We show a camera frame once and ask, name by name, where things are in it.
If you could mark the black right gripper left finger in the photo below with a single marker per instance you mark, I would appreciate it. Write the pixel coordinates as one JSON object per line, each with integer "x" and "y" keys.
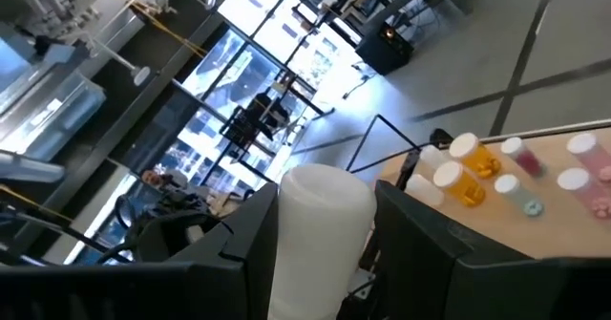
{"x": 258, "y": 243}

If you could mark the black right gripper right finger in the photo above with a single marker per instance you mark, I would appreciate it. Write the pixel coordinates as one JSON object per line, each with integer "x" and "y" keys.
{"x": 415, "y": 262}

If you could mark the large white plastic bottle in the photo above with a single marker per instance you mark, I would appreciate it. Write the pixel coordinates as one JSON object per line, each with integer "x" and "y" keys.
{"x": 320, "y": 239}

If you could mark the small white plastic bottle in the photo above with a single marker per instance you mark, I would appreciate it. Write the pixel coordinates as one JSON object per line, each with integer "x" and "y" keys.
{"x": 432, "y": 156}
{"x": 422, "y": 191}

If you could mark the amber pill bottle white cap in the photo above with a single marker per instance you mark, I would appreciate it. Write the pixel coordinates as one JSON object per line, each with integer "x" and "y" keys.
{"x": 477, "y": 160}
{"x": 463, "y": 188}

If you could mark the clear bottle teal pills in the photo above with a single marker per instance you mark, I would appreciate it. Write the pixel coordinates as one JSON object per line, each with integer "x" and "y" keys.
{"x": 520, "y": 198}

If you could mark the clear bottle dark red pills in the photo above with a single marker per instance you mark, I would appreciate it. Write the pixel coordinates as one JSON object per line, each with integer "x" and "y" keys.
{"x": 525, "y": 160}

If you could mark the pink pill bottle white cap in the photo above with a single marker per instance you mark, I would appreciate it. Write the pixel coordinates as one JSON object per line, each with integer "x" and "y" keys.
{"x": 592, "y": 155}
{"x": 584, "y": 193}

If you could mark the wooden shelf board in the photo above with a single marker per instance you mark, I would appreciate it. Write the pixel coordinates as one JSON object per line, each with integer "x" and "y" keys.
{"x": 525, "y": 234}

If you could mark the black computer tower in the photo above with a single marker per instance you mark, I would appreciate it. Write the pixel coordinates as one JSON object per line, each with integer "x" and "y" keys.
{"x": 382, "y": 55}

